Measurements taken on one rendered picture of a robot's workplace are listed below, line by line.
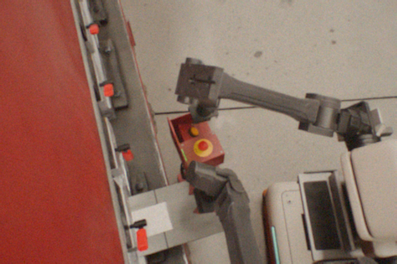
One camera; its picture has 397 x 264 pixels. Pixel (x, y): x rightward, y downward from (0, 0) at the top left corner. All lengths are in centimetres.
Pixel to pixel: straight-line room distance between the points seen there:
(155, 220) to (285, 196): 93
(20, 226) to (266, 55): 242
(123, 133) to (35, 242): 112
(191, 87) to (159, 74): 169
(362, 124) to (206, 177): 45
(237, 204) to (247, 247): 13
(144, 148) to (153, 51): 133
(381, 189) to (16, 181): 78
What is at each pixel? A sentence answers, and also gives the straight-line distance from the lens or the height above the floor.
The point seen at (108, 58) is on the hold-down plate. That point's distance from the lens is 163.
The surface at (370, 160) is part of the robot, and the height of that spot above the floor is 135.
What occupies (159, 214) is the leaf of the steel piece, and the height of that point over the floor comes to 100.
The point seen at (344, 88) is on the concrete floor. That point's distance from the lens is 269.
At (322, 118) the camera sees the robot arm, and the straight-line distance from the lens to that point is 111.
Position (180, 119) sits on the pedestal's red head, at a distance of 159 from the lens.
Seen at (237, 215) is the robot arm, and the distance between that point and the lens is 91.
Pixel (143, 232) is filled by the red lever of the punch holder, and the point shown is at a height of 129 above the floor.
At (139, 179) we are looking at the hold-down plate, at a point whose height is 90.
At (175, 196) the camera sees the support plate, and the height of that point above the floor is 100.
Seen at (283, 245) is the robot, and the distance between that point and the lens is 201.
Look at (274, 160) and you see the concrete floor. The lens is 239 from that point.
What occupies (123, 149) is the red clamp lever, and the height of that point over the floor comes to 125.
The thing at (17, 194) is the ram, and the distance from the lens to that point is 39.
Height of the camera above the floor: 224
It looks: 67 degrees down
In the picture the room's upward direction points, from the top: 2 degrees counter-clockwise
